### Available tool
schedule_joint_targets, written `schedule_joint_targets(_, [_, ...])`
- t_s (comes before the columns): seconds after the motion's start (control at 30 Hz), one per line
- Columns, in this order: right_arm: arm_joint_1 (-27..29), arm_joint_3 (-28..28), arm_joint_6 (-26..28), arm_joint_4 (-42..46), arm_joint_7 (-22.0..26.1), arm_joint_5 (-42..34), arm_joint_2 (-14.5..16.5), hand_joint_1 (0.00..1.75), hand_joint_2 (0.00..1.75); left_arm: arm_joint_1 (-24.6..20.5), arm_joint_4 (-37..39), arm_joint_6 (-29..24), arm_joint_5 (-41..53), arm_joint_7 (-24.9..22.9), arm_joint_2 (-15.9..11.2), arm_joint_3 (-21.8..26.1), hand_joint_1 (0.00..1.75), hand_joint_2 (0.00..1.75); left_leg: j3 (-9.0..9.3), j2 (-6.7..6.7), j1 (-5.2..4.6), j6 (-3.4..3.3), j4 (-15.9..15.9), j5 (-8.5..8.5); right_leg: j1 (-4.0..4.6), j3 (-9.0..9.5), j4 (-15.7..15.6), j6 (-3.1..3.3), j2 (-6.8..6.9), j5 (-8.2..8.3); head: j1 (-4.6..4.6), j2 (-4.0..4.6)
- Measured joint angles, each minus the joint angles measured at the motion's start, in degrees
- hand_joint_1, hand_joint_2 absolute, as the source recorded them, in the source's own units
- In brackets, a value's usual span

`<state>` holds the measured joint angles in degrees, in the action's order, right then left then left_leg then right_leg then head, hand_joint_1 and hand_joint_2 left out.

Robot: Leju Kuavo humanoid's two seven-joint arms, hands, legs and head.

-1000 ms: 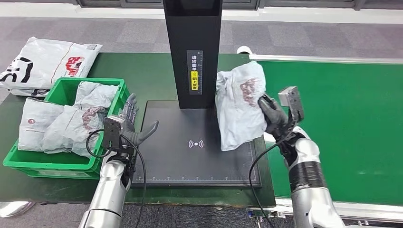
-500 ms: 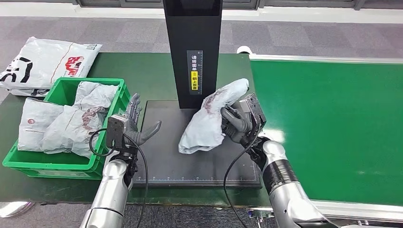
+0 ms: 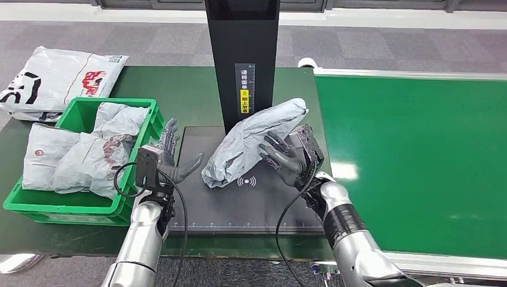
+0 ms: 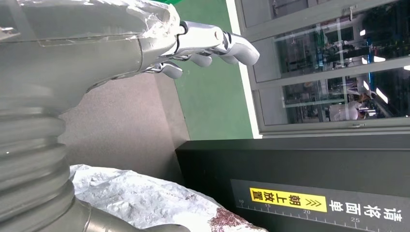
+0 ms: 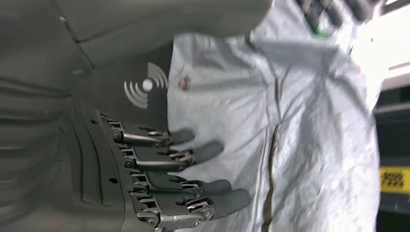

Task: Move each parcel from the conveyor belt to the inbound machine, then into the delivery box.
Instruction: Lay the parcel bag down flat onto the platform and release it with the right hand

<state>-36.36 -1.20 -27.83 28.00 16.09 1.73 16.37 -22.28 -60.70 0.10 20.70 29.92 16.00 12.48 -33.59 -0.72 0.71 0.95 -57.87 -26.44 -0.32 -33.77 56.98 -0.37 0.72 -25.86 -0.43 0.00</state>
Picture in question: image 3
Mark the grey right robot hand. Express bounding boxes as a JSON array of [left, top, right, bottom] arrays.
[[259, 130, 317, 190]]

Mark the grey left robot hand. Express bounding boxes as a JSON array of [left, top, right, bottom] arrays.
[[157, 117, 206, 185]]

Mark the grey parcel with red print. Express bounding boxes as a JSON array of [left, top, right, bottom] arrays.
[[201, 97, 309, 190]]

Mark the plain grey parcel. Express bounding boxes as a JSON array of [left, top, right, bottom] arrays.
[[50, 102, 149, 200]]

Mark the grey parcel with round logo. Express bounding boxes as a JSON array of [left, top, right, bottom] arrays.
[[22, 123, 82, 192]]

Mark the black inbound scanner machine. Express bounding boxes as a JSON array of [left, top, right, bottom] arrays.
[[170, 0, 330, 237]]

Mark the green conveyor belt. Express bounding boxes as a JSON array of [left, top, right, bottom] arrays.
[[313, 69, 507, 287]]

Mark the flat white parcel underneath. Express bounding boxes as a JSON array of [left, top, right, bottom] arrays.
[[10, 111, 63, 123]]

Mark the white parcel with black print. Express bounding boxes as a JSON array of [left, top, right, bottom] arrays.
[[0, 46, 130, 114]]

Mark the black yellow label sticker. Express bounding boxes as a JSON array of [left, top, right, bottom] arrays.
[[234, 63, 256, 115]]

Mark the dark green table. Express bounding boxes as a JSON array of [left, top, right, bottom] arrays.
[[0, 65, 335, 262]]

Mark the green plastic crate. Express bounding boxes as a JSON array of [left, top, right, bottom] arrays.
[[2, 97, 167, 227]]

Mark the chrome round base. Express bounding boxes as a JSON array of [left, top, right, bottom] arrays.
[[0, 254, 44, 274]]

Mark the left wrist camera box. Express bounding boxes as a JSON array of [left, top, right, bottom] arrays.
[[135, 144, 164, 191]]

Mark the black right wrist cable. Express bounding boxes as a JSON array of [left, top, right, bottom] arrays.
[[275, 162, 319, 287]]

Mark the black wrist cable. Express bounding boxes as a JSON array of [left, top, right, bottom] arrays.
[[275, 162, 319, 287], [114, 162, 188, 287]]

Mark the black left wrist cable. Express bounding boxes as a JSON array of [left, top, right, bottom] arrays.
[[114, 162, 188, 287]]

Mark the white cable under conveyor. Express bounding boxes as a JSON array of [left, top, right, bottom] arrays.
[[311, 264, 337, 287]]

